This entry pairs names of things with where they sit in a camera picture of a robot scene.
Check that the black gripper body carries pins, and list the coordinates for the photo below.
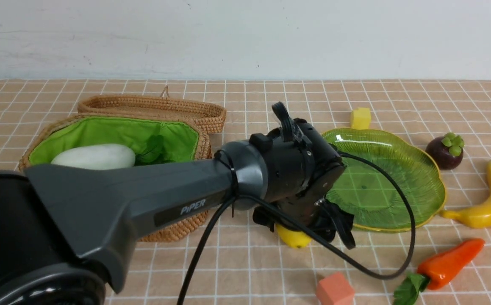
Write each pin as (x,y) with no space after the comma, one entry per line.
(323,217)

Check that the yellow lemon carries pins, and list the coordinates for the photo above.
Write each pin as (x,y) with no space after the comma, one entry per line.
(292,238)

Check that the orange carrot with green leaves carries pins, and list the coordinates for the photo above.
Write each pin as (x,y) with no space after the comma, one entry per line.
(437,271)

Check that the white radish with green leaves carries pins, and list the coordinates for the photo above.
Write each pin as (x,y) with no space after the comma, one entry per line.
(111,156)

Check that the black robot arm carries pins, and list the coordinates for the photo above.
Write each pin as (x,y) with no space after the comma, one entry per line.
(66,232)

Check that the green glass leaf plate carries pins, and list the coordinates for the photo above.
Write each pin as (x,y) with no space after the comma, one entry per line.
(364,192)

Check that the orange foam cube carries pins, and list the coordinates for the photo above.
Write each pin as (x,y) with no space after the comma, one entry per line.
(335,289)

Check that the yellow foam cube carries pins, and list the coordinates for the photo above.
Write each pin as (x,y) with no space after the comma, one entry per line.
(360,118)

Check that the woven wicker basket lid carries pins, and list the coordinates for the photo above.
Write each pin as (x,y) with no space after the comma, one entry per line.
(207,116)

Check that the dark purple mangosteen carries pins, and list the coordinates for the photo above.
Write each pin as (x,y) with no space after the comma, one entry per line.
(447,151)

